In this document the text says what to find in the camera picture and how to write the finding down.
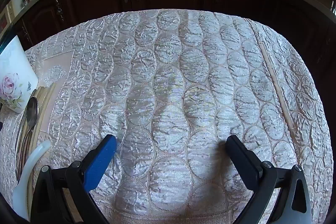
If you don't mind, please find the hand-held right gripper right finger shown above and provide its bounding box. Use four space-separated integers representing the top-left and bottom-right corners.
226 135 313 224

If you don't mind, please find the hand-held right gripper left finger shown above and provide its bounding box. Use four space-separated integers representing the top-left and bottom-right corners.
30 134 117 224

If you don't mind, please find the pile of wooden chopsticks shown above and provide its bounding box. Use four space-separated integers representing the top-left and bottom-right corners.
25 82 57 216

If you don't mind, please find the metal spoon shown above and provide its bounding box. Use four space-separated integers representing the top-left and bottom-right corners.
14 109 29 185
22 96 40 177

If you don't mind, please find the quilted silver tablecloth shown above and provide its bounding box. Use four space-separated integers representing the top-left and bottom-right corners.
0 9 331 224

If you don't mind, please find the white floral container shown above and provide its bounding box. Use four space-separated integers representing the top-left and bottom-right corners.
0 35 39 113

